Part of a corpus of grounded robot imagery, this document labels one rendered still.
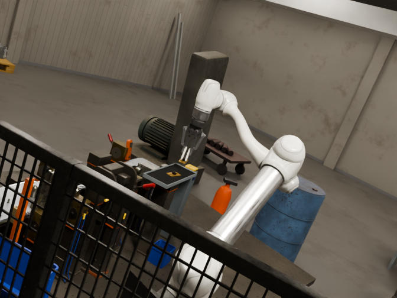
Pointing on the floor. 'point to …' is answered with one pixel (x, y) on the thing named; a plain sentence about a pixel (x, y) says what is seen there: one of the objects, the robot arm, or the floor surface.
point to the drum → (288, 218)
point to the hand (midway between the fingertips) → (185, 154)
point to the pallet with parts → (5, 61)
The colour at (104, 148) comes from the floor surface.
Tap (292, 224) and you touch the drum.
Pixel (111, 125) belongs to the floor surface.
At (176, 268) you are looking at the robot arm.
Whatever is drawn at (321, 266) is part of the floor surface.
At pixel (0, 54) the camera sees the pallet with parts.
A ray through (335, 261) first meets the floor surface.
